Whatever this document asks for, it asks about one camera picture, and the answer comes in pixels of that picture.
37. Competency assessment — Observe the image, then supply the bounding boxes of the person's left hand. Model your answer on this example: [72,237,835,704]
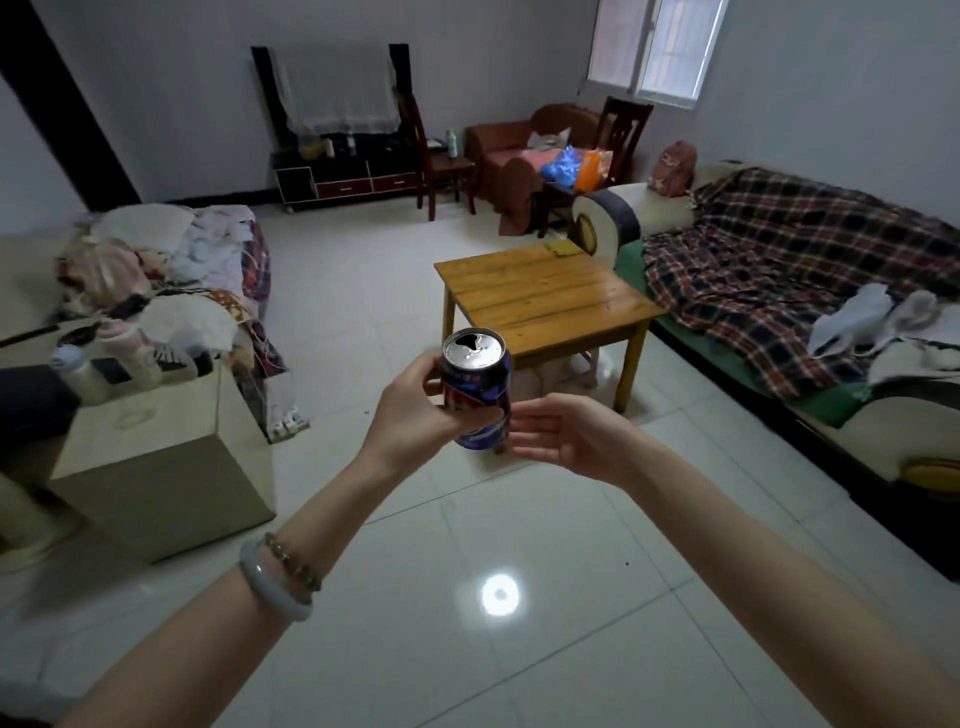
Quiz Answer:
[360,349,507,483]

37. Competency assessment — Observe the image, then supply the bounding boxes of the person's right hand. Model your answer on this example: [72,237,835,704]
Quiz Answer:
[498,392,651,496]

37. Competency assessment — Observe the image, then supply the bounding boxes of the blue and red drink can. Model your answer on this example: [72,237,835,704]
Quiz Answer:
[440,327,516,453]

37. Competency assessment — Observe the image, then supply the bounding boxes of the person's right forearm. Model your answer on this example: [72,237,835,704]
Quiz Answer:
[621,438,960,728]

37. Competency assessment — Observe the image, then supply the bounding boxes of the person's left forearm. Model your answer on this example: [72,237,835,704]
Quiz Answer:
[56,448,423,728]

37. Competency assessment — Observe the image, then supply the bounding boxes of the wooden coffee table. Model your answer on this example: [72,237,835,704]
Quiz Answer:
[433,238,669,415]

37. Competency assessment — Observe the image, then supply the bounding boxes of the clear plastic bag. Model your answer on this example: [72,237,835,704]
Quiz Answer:
[231,321,311,445]

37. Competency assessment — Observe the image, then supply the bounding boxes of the orange bag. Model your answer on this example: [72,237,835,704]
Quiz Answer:
[575,148,615,193]

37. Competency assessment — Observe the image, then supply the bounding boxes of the blue plastic bag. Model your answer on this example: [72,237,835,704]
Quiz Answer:
[539,145,584,186]

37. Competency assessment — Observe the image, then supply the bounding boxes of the brown armchair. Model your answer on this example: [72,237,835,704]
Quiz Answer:
[464,102,603,237]

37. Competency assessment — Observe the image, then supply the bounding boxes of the dark wooden chair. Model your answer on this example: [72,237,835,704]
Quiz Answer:
[535,95,655,235]
[393,88,479,223]

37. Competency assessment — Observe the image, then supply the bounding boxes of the pale jade bangle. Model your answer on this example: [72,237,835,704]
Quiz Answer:
[238,540,315,624]

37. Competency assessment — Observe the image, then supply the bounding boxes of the plaid blanket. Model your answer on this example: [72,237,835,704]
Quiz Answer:
[642,166,960,400]

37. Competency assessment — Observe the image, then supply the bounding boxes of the black and red television stand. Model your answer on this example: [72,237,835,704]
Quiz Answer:
[270,145,434,213]

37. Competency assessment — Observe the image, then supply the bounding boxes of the cardboard box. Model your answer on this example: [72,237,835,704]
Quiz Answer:
[48,358,279,565]

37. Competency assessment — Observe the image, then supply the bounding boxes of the white garments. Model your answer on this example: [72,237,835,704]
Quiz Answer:
[807,282,960,389]

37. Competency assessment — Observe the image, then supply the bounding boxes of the pile of clothes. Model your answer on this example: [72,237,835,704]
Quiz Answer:
[55,201,273,319]

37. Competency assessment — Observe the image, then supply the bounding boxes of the cream and black sofa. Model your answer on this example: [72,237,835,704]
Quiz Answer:
[568,159,960,580]

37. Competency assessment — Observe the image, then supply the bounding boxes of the pink tumbler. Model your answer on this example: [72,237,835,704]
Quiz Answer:
[96,318,164,385]

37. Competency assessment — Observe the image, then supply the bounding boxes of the white lace cover cloth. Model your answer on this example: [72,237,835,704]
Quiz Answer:
[270,40,399,141]

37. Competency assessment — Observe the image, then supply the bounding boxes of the black phone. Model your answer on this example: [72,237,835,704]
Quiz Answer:
[89,356,134,388]

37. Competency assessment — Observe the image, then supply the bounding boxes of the black television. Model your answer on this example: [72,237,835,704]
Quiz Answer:
[250,42,414,153]

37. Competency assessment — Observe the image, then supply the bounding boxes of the white bottle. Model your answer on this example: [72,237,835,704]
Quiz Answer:
[51,345,111,407]

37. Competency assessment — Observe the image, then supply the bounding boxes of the dark garment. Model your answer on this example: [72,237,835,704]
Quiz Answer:
[0,366,81,460]

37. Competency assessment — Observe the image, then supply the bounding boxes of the brown beaded bracelet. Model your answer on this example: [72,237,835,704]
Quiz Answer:
[264,531,324,595]

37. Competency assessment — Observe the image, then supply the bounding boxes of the window with white frame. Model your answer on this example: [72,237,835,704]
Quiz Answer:
[585,0,730,111]

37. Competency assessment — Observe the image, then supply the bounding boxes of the dark door frame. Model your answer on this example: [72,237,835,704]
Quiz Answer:
[0,0,144,216]

